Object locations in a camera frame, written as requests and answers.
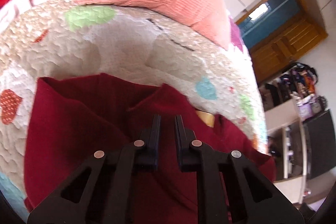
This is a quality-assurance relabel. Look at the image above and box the dark red sweater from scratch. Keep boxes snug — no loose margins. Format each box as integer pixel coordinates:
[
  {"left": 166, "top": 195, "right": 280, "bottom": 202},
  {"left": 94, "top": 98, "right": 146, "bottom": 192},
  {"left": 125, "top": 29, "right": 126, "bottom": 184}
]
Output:
[{"left": 24, "top": 74, "right": 276, "bottom": 223}]

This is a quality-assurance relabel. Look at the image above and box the white desk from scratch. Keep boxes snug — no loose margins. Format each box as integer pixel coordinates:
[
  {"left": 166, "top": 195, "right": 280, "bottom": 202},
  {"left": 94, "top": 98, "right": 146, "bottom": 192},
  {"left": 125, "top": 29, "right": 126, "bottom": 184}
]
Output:
[{"left": 265, "top": 100, "right": 308, "bottom": 205}]

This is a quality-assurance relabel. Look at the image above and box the black monitor screen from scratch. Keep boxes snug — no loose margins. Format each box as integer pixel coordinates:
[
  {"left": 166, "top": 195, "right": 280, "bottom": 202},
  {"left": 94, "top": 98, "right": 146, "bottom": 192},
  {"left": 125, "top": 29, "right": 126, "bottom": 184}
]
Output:
[{"left": 303, "top": 110, "right": 335, "bottom": 179}]

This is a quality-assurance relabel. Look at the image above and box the cluttered shelf rack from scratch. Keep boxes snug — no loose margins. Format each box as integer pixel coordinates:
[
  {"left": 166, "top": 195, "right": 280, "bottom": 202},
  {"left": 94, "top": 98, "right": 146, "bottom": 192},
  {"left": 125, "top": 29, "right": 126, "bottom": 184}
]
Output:
[{"left": 259, "top": 63, "right": 327, "bottom": 121}]

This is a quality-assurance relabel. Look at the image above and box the wooden door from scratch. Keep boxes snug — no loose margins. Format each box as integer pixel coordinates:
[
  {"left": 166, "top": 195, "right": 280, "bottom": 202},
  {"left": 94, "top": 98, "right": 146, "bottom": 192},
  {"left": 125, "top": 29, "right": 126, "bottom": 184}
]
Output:
[{"left": 249, "top": 13, "right": 327, "bottom": 84}]

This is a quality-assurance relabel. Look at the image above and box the patchwork heart quilt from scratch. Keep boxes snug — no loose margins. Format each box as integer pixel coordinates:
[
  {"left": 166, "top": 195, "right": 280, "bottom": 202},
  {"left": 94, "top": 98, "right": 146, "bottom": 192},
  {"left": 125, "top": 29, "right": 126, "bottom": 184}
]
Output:
[{"left": 1, "top": 0, "right": 266, "bottom": 221}]

